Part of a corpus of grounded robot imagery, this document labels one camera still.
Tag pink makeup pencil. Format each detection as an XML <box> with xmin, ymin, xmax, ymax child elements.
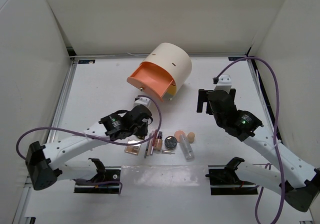
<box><xmin>147</xmin><ymin>131</ymin><xmax>155</xmax><ymax>156</ymax></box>

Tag small silver makeup stick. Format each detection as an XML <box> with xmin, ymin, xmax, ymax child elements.
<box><xmin>161</xmin><ymin>150</ymin><xmax>175</xmax><ymax>155</ymax></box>

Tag yellow drawer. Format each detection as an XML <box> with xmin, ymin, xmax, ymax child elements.
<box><xmin>166</xmin><ymin>83</ymin><xmax>177</xmax><ymax>96</ymax></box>

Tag cream round drawer organizer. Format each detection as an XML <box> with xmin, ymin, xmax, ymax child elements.
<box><xmin>143</xmin><ymin>42</ymin><xmax>192</xmax><ymax>94</ymax></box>

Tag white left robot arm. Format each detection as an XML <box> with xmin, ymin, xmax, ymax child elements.
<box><xmin>24</xmin><ymin>104</ymin><xmax>153</xmax><ymax>191</ymax></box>

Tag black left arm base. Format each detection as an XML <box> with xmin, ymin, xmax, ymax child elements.
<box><xmin>74</xmin><ymin>158</ymin><xmax>123</xmax><ymax>195</ymax></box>

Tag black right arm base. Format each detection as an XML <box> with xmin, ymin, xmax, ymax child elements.
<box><xmin>205</xmin><ymin>157</ymin><xmax>258</xmax><ymax>196</ymax></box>

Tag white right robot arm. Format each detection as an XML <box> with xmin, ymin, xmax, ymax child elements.
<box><xmin>197</xmin><ymin>89</ymin><xmax>320</xmax><ymax>212</ymax></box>

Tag pink makeup sponge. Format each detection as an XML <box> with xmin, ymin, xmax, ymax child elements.
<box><xmin>174</xmin><ymin>130</ymin><xmax>187</xmax><ymax>143</ymax></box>

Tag tan makeup sponge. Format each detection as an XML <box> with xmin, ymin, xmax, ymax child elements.
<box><xmin>187</xmin><ymin>132</ymin><xmax>195</xmax><ymax>143</ymax></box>

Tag beige foundation bottle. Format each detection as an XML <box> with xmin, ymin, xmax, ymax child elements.
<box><xmin>153</xmin><ymin>131</ymin><xmax>163</xmax><ymax>151</ymax></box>

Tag brown eyeshadow palette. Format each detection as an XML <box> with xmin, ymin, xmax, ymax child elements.
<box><xmin>124</xmin><ymin>139</ymin><xmax>141</xmax><ymax>156</ymax></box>

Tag round black compact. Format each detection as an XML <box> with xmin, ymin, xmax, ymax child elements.
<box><xmin>164</xmin><ymin>136</ymin><xmax>178</xmax><ymax>150</ymax></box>

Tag clear plastic bottle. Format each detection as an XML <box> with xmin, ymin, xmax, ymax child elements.
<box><xmin>179</xmin><ymin>134</ymin><xmax>195</xmax><ymax>161</ymax></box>

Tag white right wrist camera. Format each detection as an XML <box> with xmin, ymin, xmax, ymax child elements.
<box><xmin>213</xmin><ymin>75</ymin><xmax>232</xmax><ymax>93</ymax></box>

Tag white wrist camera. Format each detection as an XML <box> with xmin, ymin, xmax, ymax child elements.
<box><xmin>213</xmin><ymin>75</ymin><xmax>232</xmax><ymax>93</ymax></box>
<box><xmin>133</xmin><ymin>96</ymin><xmax>152</xmax><ymax>108</ymax></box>

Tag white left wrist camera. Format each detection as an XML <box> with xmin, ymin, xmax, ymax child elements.
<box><xmin>133</xmin><ymin>96</ymin><xmax>152</xmax><ymax>108</ymax></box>

